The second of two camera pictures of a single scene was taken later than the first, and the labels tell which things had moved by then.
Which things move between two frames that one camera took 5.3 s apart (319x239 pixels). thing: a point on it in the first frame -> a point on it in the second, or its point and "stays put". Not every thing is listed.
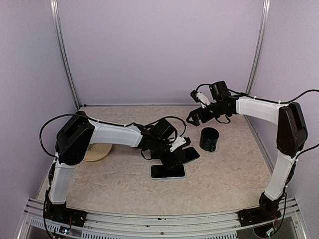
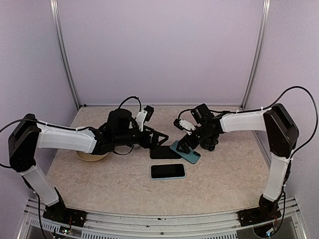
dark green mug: (209, 138) stays put
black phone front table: (169, 171) stays put
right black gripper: (196, 122) -> (193, 144)
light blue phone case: (167, 171) stays put
